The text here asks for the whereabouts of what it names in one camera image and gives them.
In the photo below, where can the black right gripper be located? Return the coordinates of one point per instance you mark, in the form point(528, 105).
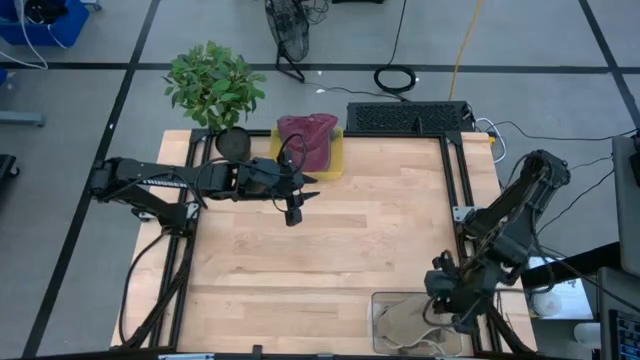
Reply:
point(470, 295)

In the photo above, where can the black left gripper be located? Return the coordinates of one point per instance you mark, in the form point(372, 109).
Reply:
point(250, 177)

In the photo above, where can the maroon baseball cap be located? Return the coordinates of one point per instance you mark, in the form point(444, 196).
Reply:
point(312, 145)

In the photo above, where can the clear plastic bin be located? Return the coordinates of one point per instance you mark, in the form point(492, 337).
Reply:
point(380, 345)

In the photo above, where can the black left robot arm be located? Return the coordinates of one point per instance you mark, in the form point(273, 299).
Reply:
point(150, 180)

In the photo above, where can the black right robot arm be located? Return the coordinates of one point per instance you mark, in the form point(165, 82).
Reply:
point(520, 215)

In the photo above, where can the yellow translucent plastic bin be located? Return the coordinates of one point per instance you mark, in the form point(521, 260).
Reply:
point(335, 160)

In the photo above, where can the white paper roll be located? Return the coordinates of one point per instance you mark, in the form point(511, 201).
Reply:
point(546, 304)

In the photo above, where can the black plant pot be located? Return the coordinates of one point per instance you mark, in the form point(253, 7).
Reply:
point(232, 145)

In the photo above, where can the black desk edge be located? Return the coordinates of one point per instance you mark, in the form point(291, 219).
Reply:
point(575, 262)

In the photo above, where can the black keyboard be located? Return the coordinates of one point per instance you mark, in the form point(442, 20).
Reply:
point(405, 117)

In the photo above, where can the green leafy plant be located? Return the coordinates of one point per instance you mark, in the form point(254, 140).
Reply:
point(215, 85)

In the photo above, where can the control laptop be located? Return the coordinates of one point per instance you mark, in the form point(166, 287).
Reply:
point(620, 310)

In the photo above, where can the black floor fan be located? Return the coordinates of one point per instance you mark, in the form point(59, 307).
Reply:
point(287, 27)

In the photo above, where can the grey monitor back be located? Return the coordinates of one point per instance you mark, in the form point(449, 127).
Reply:
point(627, 210)

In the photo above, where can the blue plastic crate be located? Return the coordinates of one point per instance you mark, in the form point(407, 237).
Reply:
point(65, 27)

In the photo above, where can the grey metal foot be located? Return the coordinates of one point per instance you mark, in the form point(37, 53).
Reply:
point(20, 119)

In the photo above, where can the black chair base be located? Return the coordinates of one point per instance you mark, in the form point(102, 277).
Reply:
point(7, 165)

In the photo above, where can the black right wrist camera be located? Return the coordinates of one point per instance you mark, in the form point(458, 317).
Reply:
point(440, 284)

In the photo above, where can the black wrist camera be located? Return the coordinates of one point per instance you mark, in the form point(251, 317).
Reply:
point(440, 284)
point(270, 182)

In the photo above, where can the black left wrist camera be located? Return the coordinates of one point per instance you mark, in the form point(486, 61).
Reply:
point(270, 182)

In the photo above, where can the black aluminium table frame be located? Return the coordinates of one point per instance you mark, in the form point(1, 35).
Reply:
point(390, 135)

